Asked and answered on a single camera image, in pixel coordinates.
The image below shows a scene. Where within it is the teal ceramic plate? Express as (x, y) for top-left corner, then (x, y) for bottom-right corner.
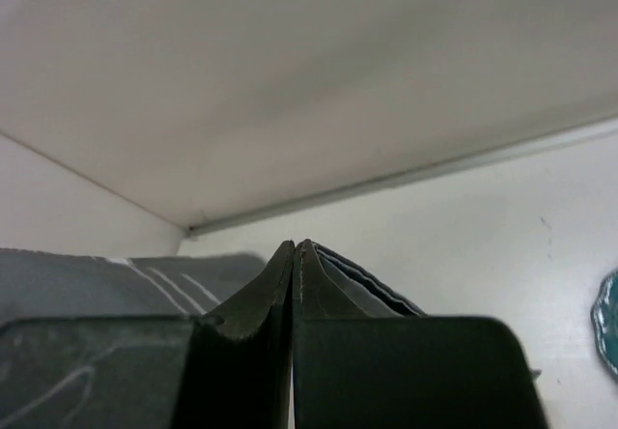
(590, 270), (618, 381)

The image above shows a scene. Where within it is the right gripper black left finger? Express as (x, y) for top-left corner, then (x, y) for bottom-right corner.
(1, 242), (294, 428)

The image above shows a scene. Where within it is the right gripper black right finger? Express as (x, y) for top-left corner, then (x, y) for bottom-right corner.
(293, 241), (548, 428)

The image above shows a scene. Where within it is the grey striped cloth placemat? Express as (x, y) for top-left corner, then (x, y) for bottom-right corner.
(0, 241), (542, 429)

